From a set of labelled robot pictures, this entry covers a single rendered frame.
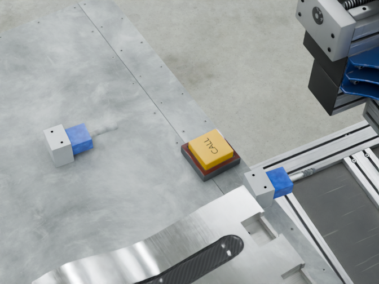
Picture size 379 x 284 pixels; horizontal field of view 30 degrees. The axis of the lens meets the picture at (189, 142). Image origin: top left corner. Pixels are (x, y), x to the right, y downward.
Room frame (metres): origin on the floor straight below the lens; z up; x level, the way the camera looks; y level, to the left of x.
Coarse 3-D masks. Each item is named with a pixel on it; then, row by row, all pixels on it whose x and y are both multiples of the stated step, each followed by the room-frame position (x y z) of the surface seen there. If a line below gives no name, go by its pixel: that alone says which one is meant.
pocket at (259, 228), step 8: (256, 216) 0.59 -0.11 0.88; (264, 216) 0.59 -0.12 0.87; (248, 224) 0.58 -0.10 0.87; (256, 224) 0.58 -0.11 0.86; (264, 224) 0.58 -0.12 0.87; (248, 232) 0.57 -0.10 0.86; (256, 232) 0.57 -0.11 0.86; (264, 232) 0.57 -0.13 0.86; (272, 232) 0.56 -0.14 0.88; (256, 240) 0.55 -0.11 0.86; (264, 240) 0.55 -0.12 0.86
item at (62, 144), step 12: (48, 132) 0.76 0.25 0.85; (60, 132) 0.76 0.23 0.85; (72, 132) 0.77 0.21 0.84; (84, 132) 0.77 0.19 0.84; (96, 132) 0.78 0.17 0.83; (48, 144) 0.74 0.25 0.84; (60, 144) 0.74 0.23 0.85; (72, 144) 0.75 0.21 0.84; (84, 144) 0.75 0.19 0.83; (60, 156) 0.73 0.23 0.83; (72, 156) 0.74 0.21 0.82
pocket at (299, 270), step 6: (300, 264) 0.50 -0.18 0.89; (294, 270) 0.49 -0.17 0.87; (300, 270) 0.50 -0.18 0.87; (306, 270) 0.49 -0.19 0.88; (282, 276) 0.48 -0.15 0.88; (288, 276) 0.49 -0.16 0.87; (294, 276) 0.49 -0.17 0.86; (300, 276) 0.49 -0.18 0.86; (306, 276) 0.48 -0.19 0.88; (288, 282) 0.48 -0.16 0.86; (294, 282) 0.48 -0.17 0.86; (300, 282) 0.48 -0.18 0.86; (306, 282) 0.48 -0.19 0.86; (312, 282) 0.47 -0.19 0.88
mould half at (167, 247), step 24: (240, 192) 0.62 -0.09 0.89; (192, 216) 0.58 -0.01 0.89; (216, 216) 0.58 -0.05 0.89; (240, 216) 0.58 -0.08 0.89; (144, 240) 0.53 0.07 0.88; (168, 240) 0.54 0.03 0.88; (192, 240) 0.54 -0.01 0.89; (216, 240) 0.54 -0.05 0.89; (72, 264) 0.47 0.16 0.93; (96, 264) 0.47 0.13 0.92; (120, 264) 0.48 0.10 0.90; (144, 264) 0.49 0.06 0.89; (168, 264) 0.49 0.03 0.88; (240, 264) 0.49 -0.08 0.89; (264, 264) 0.50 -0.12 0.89; (288, 264) 0.50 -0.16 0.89
